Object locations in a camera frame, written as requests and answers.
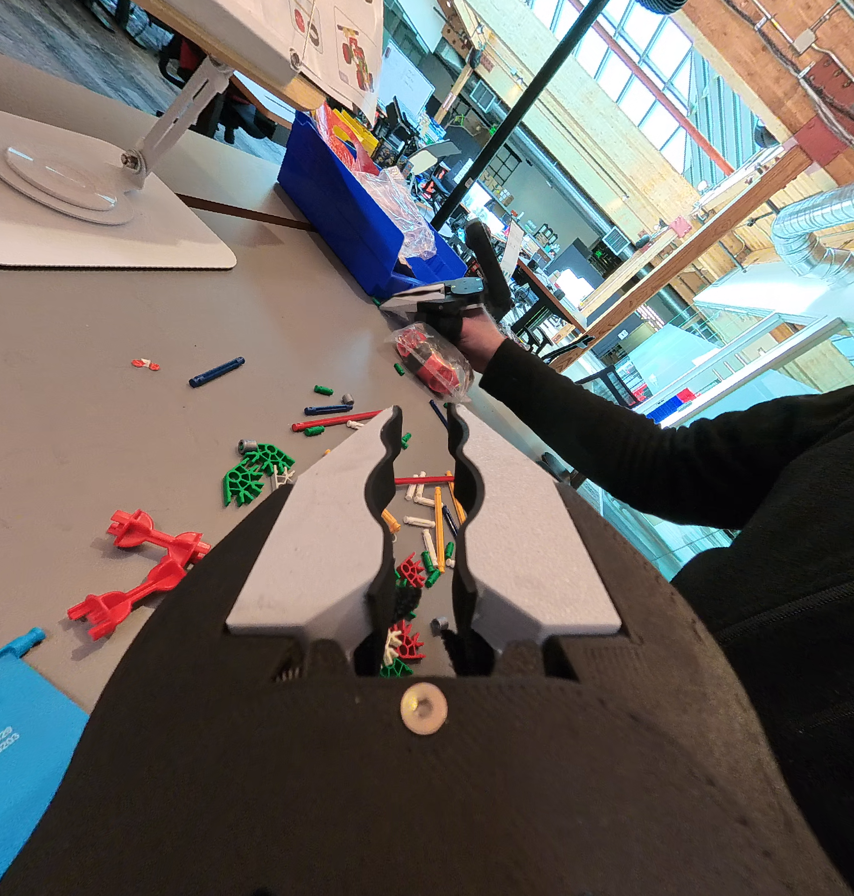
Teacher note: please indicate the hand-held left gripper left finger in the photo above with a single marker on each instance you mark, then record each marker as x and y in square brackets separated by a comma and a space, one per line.
[308, 553]

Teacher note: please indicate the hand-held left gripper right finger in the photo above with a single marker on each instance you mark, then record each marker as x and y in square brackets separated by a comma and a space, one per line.
[539, 560]

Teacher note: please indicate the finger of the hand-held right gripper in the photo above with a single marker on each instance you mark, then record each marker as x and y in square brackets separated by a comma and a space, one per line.
[413, 294]

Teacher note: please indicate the bag of red toy parts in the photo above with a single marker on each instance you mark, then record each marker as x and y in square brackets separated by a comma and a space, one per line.
[434, 364]

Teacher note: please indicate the person's right forearm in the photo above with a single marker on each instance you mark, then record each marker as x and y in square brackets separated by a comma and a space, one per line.
[644, 448]

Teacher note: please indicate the person's right hand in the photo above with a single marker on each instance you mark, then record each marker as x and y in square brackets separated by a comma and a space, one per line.
[479, 343]

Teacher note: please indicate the crumpled clear plastic wrap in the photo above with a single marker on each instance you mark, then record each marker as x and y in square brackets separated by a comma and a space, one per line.
[399, 210]

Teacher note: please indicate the green toy connector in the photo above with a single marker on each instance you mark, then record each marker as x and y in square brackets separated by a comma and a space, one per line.
[273, 458]
[241, 483]

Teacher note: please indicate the heap of mixed toy rods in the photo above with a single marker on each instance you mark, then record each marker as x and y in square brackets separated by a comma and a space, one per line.
[437, 518]

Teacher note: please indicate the blue plastic bin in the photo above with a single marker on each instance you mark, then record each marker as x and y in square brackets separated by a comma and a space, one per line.
[343, 203]

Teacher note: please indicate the blue short toy rod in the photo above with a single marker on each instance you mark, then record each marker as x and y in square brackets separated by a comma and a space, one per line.
[437, 411]

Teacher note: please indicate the red long toy rod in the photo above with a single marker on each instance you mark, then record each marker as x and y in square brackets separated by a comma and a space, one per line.
[336, 420]

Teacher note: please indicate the black pole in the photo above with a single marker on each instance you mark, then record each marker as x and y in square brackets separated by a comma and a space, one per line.
[518, 119]

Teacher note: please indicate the red toy spool piece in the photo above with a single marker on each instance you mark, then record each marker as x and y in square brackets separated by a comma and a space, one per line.
[129, 602]
[154, 535]

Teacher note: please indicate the red sheet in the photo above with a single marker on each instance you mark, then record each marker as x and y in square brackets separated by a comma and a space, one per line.
[339, 136]

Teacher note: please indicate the printed instruction sheet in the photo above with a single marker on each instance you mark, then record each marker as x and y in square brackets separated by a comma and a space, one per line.
[336, 49]

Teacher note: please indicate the white stand board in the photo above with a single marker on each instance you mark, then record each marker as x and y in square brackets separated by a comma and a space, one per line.
[245, 35]

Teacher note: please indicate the white stand base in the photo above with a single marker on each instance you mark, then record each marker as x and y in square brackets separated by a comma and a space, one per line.
[84, 224]

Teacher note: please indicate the cyan toy panel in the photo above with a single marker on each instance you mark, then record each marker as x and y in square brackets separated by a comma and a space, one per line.
[21, 756]

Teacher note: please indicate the silver air duct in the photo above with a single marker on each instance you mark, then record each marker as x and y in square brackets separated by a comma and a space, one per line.
[819, 231]

